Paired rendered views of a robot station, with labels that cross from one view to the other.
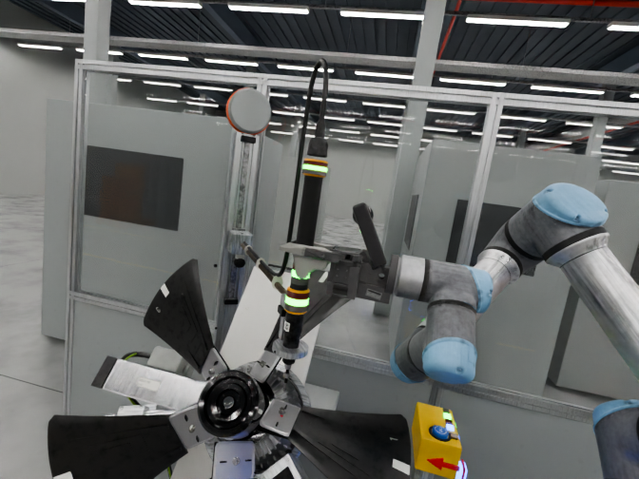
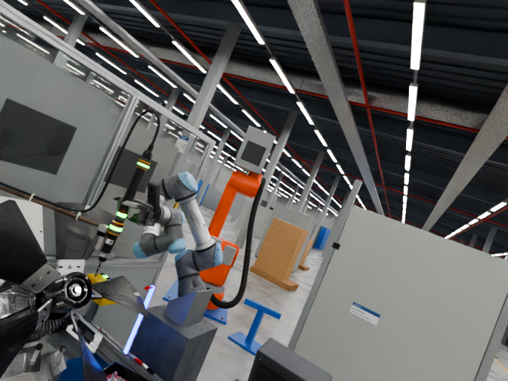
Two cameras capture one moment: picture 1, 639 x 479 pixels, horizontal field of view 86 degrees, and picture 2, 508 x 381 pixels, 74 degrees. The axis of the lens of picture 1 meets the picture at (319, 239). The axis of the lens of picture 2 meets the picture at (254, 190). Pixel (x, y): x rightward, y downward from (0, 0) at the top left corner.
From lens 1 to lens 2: 110 cm
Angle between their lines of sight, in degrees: 74
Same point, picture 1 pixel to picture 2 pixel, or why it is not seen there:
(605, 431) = (181, 261)
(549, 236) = (183, 193)
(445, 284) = (175, 218)
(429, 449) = not seen: hidden behind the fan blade
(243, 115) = not seen: outside the picture
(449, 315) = (179, 229)
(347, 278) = (144, 217)
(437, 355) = (179, 244)
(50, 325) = not seen: outside the picture
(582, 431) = (126, 271)
